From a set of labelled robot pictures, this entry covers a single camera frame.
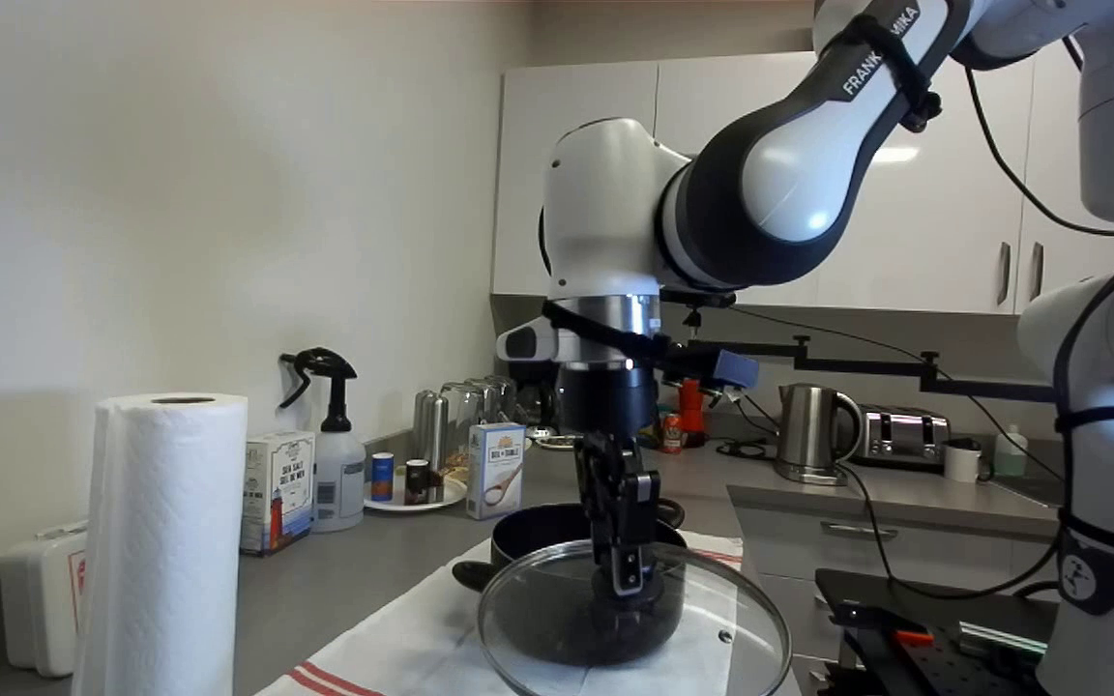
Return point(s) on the white red-striped dish towel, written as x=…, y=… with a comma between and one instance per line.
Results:
x=402, y=648

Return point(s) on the white plastic case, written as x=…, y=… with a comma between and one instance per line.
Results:
x=44, y=599

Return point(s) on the glass lid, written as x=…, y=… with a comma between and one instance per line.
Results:
x=712, y=619

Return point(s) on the row of steel canisters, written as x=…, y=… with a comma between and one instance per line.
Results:
x=455, y=416

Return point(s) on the drawer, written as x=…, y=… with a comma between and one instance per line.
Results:
x=944, y=556

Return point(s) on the red bottle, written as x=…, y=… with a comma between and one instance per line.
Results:
x=691, y=406

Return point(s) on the clear soap bottle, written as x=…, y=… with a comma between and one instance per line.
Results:
x=1010, y=454

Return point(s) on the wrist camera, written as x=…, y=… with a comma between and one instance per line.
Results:
x=733, y=368

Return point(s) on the steel toaster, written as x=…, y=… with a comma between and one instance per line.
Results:
x=900, y=437

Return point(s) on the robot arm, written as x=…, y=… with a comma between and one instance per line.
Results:
x=615, y=208

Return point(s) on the small dark jar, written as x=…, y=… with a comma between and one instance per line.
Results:
x=417, y=481

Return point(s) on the small red can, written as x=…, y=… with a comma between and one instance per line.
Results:
x=672, y=435

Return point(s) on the wall cabinet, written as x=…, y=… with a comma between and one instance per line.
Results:
x=576, y=97

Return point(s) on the cabinet door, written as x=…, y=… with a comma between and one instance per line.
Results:
x=944, y=222
x=1060, y=261
x=528, y=174

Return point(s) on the white plate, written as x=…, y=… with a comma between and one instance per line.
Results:
x=451, y=498

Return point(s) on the paper towel roll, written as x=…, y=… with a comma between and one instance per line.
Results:
x=165, y=541

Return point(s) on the small blue can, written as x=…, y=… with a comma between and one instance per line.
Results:
x=382, y=477

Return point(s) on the white mug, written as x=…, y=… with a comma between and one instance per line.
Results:
x=961, y=462

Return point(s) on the small steel plate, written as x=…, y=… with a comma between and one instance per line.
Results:
x=552, y=442

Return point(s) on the pale blue salt box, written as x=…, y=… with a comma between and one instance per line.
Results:
x=495, y=469

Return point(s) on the steel electric kettle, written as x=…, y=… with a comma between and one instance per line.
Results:
x=806, y=430

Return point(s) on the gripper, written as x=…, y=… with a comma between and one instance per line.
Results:
x=605, y=398

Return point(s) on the white spray bottle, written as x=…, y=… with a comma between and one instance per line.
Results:
x=338, y=478

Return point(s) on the black pot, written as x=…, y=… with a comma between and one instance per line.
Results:
x=538, y=536

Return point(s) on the white salt box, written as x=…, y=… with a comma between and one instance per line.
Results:
x=277, y=488

